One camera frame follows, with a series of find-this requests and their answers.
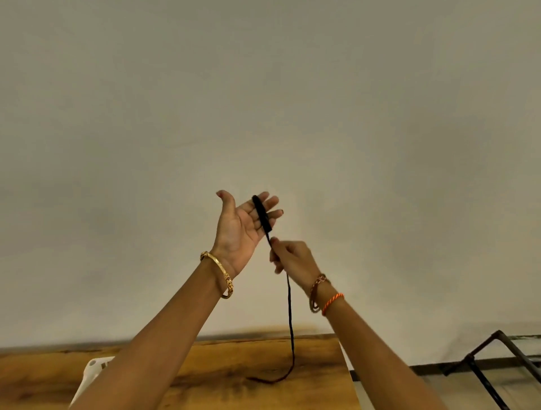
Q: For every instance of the white plastic lattice basket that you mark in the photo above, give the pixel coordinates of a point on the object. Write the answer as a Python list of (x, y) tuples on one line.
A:
[(89, 372)]

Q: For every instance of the person's left hand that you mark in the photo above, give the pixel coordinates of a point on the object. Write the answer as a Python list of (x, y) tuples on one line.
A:
[(238, 232)]

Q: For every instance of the black shoelace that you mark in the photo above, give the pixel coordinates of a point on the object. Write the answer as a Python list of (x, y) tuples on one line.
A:
[(260, 211)]

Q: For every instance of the person's right forearm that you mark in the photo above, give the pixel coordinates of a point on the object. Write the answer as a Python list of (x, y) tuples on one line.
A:
[(376, 359)]

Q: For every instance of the person's right hand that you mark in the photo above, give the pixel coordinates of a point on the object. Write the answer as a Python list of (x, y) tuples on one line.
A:
[(297, 260)]

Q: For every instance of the black tripod stand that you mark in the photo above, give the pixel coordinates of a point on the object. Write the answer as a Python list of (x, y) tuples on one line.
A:
[(507, 351)]

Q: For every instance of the person's left forearm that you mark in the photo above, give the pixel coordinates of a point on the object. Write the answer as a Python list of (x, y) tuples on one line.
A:
[(152, 346)]

